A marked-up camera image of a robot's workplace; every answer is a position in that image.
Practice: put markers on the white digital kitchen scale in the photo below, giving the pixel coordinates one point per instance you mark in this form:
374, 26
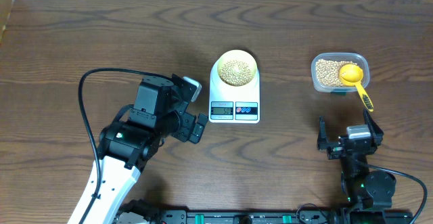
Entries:
228, 104

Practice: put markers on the soybeans in bowl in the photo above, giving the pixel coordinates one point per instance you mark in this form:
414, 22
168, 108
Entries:
236, 73

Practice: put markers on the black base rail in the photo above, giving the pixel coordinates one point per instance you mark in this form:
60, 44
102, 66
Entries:
138, 211

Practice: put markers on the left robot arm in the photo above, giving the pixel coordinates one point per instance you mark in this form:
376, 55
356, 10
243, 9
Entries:
132, 138

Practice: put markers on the yellow measuring scoop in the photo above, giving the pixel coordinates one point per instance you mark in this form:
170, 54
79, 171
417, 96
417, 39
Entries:
351, 75

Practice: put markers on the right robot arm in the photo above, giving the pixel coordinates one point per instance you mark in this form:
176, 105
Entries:
369, 192

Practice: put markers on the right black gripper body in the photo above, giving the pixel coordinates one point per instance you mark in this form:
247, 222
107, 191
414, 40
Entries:
334, 152

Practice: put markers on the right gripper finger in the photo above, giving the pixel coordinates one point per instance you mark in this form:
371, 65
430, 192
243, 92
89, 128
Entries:
322, 140
376, 132

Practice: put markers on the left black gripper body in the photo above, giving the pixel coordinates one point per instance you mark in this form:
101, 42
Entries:
185, 123

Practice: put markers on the clear plastic container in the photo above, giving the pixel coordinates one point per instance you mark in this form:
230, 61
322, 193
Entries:
340, 56

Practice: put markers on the pile of soybeans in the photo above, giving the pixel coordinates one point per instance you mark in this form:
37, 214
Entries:
327, 72

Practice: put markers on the pale yellow bowl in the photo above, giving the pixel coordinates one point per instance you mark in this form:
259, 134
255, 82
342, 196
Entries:
237, 55

